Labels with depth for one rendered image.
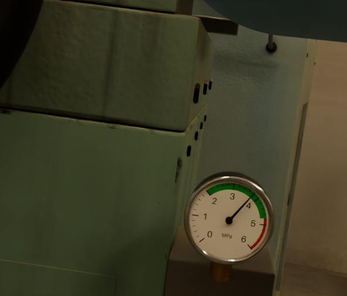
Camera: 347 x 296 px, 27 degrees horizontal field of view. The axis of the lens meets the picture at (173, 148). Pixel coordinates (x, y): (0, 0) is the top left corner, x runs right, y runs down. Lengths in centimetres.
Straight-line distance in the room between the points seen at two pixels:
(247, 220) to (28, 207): 18
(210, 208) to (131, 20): 16
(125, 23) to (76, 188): 13
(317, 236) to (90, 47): 258
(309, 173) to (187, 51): 251
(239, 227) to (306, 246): 260
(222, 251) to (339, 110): 254
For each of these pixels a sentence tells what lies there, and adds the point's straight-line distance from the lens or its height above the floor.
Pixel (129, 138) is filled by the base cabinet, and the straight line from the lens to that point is 57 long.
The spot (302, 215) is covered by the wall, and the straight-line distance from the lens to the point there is 308.
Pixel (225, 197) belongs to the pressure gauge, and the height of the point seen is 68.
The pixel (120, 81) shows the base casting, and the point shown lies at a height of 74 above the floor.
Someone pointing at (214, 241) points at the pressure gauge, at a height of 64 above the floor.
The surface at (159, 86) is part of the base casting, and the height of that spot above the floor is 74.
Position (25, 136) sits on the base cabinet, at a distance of 59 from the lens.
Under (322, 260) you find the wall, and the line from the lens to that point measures 312.
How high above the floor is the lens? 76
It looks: 6 degrees down
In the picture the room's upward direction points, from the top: 7 degrees clockwise
